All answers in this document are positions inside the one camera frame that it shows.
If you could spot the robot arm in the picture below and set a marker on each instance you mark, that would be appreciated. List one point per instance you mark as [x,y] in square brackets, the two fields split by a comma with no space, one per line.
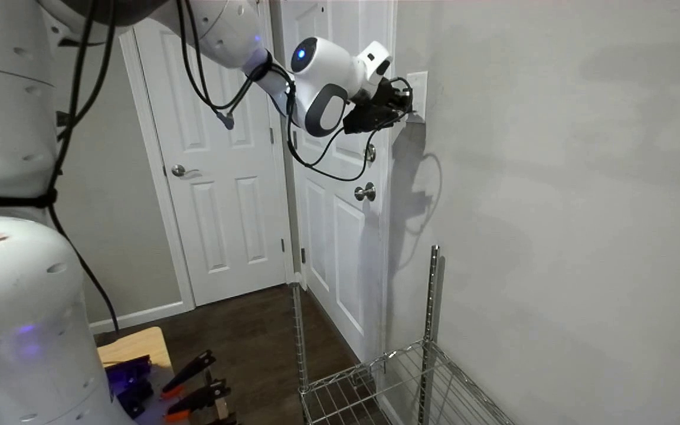
[15,295]

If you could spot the black clamp with orange tips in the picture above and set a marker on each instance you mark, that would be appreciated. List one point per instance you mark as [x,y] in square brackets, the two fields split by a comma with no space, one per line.
[201,400]
[189,372]

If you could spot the silver door knob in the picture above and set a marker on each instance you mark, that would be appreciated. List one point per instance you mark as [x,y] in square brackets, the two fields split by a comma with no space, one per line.
[178,170]
[366,192]

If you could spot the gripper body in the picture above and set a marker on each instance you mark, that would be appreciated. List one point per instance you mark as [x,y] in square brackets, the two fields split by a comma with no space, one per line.
[388,95]

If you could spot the silver deadbolt lock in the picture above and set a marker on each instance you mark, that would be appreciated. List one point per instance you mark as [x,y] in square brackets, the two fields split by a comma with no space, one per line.
[370,153]

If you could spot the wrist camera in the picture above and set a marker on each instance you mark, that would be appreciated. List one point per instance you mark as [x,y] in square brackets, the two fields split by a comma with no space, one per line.
[367,120]

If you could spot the white wall switch plate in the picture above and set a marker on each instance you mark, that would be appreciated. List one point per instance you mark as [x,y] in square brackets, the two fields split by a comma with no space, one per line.
[420,82]

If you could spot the white panel door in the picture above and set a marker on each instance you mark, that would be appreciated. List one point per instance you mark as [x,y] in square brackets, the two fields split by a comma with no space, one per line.
[222,206]
[340,248]

